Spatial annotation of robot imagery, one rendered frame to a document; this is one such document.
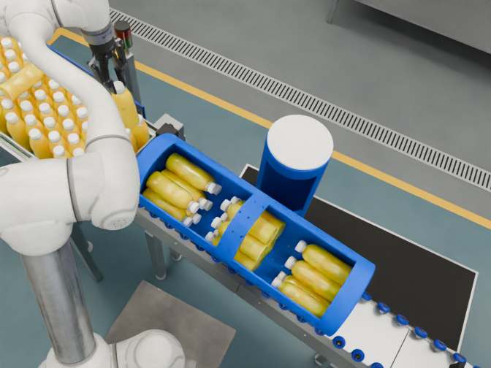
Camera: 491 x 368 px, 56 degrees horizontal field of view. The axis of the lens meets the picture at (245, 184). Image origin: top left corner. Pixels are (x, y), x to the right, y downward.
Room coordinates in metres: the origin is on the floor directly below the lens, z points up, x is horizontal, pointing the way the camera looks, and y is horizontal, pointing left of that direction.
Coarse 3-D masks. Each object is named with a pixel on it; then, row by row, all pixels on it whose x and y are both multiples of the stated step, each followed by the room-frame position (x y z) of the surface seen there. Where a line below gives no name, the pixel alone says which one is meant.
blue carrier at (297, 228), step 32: (160, 160) 0.92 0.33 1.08; (192, 160) 0.96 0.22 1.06; (224, 192) 0.87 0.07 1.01; (256, 192) 0.79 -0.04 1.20; (192, 224) 0.73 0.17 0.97; (288, 224) 0.76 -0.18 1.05; (224, 256) 0.57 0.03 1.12; (288, 256) 0.67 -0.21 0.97; (352, 256) 0.61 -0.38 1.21; (352, 288) 0.50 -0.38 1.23; (320, 320) 0.41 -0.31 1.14
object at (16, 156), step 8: (0, 144) 0.97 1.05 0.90; (8, 144) 0.97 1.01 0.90; (0, 152) 0.98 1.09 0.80; (8, 152) 0.94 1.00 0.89; (16, 152) 0.94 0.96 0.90; (8, 160) 0.97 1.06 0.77; (16, 160) 0.93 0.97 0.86; (24, 160) 0.91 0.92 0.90; (80, 232) 0.89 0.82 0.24; (88, 248) 0.89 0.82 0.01
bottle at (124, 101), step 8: (112, 96) 0.96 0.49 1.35; (120, 96) 0.96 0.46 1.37; (128, 96) 0.97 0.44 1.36; (120, 104) 0.95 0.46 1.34; (128, 104) 0.96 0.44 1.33; (120, 112) 0.95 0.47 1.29; (128, 112) 0.96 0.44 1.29; (136, 112) 0.99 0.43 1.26; (128, 120) 0.95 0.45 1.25; (136, 120) 0.97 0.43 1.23; (128, 128) 0.95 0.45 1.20
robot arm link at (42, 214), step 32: (64, 160) 0.45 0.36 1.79; (0, 192) 0.35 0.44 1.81; (32, 192) 0.36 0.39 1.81; (64, 192) 0.38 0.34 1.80; (0, 224) 0.30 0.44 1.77; (32, 224) 0.32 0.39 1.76; (64, 224) 0.34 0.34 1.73; (32, 256) 0.28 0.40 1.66; (64, 256) 0.31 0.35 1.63; (32, 288) 0.25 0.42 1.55; (64, 288) 0.26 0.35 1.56; (64, 320) 0.21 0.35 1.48; (64, 352) 0.15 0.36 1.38; (96, 352) 0.17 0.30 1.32
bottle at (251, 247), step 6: (222, 222) 0.69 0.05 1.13; (228, 222) 0.69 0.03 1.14; (216, 228) 0.66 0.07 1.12; (222, 228) 0.66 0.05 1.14; (222, 234) 0.64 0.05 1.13; (246, 234) 0.65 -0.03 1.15; (246, 240) 0.63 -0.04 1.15; (252, 240) 0.63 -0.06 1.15; (258, 240) 0.64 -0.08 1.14; (240, 246) 0.61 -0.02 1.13; (246, 246) 0.61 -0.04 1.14; (252, 246) 0.61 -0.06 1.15; (258, 246) 0.61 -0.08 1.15; (264, 246) 0.62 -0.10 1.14; (246, 252) 0.59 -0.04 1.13; (252, 252) 0.59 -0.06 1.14; (258, 252) 0.59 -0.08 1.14; (264, 252) 0.62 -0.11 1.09; (252, 258) 0.58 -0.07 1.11; (258, 258) 0.58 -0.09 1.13
